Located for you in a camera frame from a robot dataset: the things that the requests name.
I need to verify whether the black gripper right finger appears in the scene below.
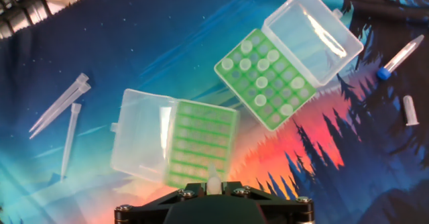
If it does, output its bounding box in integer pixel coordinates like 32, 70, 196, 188
221, 181, 315, 224

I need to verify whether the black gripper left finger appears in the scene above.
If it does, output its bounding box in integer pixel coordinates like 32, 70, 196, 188
114, 182, 208, 224

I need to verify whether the clear box green tip rack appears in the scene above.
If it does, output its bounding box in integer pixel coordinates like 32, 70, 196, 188
109, 89, 239, 188
213, 0, 365, 132

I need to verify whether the printed sunset landscape cloth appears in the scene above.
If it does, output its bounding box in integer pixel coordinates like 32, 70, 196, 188
0, 0, 429, 224

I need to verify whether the slim blue-capped conical tube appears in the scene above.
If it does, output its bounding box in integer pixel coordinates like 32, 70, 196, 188
376, 34, 425, 81

